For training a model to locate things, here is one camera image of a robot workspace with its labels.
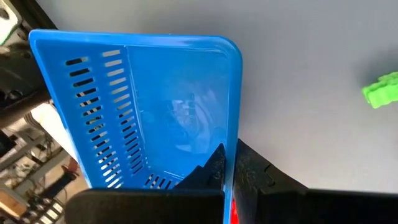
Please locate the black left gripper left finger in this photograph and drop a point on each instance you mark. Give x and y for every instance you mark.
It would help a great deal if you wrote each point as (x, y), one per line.
(140, 208)

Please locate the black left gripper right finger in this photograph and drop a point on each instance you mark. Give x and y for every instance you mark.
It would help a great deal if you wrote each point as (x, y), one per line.
(295, 208)

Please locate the blue plastic basket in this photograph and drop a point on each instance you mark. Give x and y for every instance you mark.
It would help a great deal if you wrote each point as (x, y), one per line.
(174, 77)

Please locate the green plastic skeleton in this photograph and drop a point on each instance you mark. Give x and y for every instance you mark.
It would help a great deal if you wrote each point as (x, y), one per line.
(382, 91)

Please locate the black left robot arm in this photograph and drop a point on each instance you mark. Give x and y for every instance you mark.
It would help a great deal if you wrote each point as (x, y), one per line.
(18, 71)

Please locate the red plastic basket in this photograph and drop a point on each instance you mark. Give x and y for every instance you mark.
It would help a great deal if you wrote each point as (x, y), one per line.
(234, 213)

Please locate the blue-grey table mat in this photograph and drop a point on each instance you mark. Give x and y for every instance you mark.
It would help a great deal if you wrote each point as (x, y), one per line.
(311, 46)

